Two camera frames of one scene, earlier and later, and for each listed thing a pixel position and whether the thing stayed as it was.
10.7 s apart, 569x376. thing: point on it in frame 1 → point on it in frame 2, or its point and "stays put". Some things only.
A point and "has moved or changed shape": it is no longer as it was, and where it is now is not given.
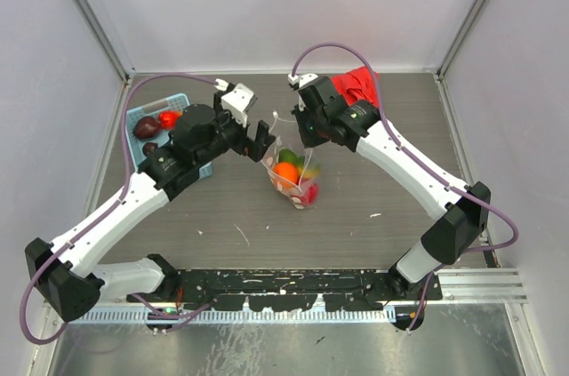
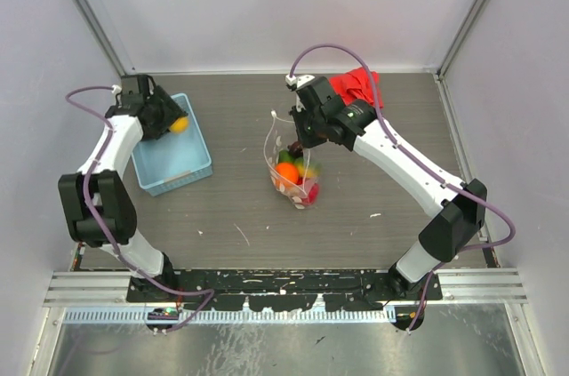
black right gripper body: (310, 126) stays put
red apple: (310, 196) stays put
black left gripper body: (228, 131) → (164, 111)
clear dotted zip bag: (291, 164) stays put
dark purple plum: (146, 127) has moved or changed shape
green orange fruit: (287, 156) stays put
